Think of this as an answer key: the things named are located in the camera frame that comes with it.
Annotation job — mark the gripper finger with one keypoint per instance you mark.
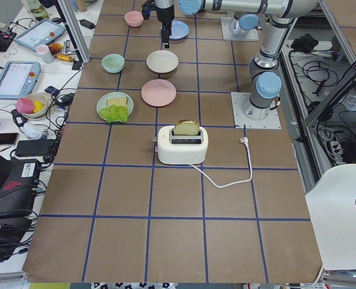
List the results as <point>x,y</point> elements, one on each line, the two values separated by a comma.
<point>166,31</point>

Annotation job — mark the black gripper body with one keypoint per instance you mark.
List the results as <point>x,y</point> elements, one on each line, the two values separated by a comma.
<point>165,14</point>

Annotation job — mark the blue plate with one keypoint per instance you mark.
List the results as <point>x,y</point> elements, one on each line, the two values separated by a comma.
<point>179,30</point>

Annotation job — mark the pink plate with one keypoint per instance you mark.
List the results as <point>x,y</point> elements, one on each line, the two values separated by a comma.
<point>158,92</point>

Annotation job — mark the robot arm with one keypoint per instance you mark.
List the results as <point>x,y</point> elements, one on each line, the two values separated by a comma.
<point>281,9</point>
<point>263,67</point>

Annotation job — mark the cream plate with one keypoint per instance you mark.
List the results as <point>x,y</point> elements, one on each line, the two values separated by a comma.
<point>162,61</point>

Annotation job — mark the pink bowl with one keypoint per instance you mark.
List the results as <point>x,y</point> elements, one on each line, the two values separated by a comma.
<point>134,19</point>

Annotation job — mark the green bowl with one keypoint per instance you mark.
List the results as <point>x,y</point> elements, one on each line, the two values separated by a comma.
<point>113,63</point>

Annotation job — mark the black power adapter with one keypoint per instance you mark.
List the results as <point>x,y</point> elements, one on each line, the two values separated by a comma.
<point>87,24</point>

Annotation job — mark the bread slice on plate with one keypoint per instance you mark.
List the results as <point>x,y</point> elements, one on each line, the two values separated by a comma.
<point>119,102</point>

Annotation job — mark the green lettuce leaf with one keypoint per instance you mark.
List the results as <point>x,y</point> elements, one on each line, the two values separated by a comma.
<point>114,113</point>

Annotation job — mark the green plate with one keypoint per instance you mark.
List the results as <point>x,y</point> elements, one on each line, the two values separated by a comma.
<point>102,103</point>

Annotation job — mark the toast slice in toaster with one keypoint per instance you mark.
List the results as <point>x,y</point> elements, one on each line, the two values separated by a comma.
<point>186,127</point>

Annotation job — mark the white toaster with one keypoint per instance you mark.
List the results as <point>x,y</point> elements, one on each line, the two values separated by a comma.
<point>181,149</point>

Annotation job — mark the far teach pendant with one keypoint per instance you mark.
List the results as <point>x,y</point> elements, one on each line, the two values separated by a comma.
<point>42,33</point>

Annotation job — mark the teach pendant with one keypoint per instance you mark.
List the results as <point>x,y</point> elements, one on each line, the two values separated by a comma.
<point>42,33</point>
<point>18,79</point>

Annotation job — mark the pink cup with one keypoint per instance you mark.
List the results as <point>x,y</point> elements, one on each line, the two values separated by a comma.
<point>44,52</point>

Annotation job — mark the cream bowl with toys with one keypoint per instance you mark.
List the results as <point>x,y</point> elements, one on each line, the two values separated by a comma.
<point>34,106</point>

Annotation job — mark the near teach pendant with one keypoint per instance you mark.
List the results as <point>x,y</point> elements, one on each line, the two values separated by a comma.
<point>18,79</point>

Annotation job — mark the black smartphone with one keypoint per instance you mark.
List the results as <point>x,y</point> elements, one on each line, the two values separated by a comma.
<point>8,139</point>

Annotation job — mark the white chair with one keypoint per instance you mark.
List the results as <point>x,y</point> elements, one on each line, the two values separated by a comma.
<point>332,208</point>

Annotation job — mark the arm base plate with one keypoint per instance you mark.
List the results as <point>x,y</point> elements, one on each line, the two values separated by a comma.
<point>250,117</point>
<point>232,31</point>

